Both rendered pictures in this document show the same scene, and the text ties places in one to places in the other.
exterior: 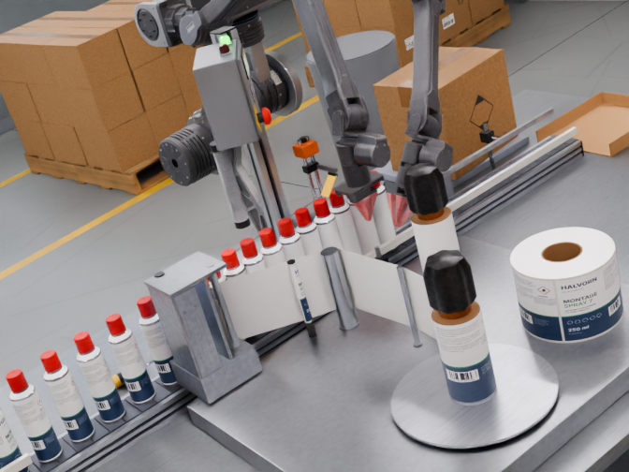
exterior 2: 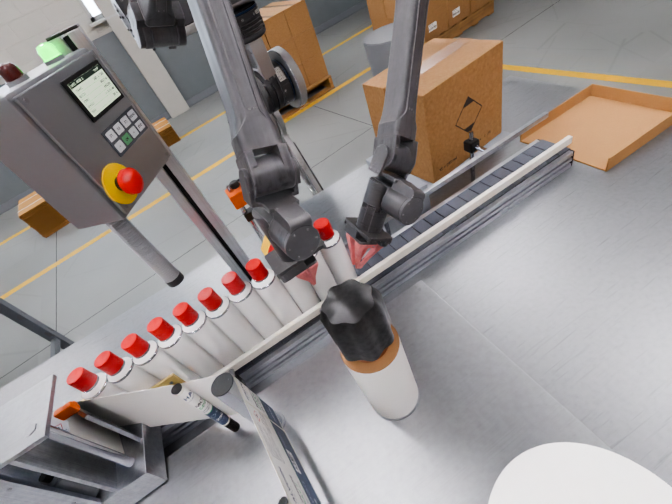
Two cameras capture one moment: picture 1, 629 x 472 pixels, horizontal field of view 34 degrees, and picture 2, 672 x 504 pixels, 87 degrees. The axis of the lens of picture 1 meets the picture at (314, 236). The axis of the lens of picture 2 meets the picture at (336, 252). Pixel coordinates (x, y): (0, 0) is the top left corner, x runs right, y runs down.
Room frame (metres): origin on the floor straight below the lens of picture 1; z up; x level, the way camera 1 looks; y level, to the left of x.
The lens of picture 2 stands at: (1.70, -0.35, 1.51)
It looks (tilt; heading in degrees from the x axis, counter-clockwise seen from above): 43 degrees down; 19
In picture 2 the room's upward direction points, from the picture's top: 25 degrees counter-clockwise
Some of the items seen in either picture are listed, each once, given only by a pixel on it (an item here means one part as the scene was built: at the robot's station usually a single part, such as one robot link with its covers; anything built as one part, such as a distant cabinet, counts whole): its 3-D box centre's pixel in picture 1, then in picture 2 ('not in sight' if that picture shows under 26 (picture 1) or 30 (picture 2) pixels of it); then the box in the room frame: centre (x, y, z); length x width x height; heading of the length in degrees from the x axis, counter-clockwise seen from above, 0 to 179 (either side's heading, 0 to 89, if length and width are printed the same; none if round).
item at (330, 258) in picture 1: (339, 288); (250, 406); (1.91, -0.02, 0.97); 0.05 x 0.05 x 0.19
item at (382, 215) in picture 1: (379, 211); (336, 256); (2.22, -0.17, 0.98); 0.05 x 0.05 x 0.20
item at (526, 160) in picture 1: (436, 215); (403, 251); (2.27, -0.31, 0.91); 1.07 x 0.01 x 0.02; 121
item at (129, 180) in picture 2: (264, 116); (128, 181); (2.11, 0.04, 1.33); 0.04 x 0.03 x 0.04; 176
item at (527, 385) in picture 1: (474, 393); not in sight; (1.55, -0.20, 0.89); 0.31 x 0.31 x 0.01
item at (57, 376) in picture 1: (65, 395); not in sight; (1.78, 0.57, 0.98); 0.05 x 0.05 x 0.20
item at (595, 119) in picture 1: (606, 122); (598, 123); (2.67, -0.89, 0.85); 0.30 x 0.26 x 0.04; 121
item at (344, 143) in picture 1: (352, 151); (276, 219); (2.13, -0.13, 1.19); 0.07 x 0.06 x 0.07; 37
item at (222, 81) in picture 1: (228, 93); (85, 140); (2.16, 0.10, 1.38); 0.17 x 0.10 x 0.19; 176
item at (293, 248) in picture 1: (295, 259); (232, 322); (2.09, 0.06, 0.98); 0.05 x 0.05 x 0.20
